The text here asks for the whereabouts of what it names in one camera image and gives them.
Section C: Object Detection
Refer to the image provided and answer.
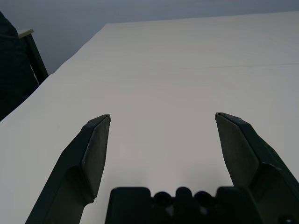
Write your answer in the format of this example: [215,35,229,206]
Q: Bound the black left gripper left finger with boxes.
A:
[25,114,112,224]

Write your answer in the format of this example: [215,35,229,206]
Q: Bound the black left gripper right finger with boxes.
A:
[214,112,299,224]

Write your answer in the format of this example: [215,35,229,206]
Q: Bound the bystander in dark clothing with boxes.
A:
[0,11,41,122]

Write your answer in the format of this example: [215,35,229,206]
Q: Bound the black-framed pale-topped furniture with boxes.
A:
[18,28,49,83]

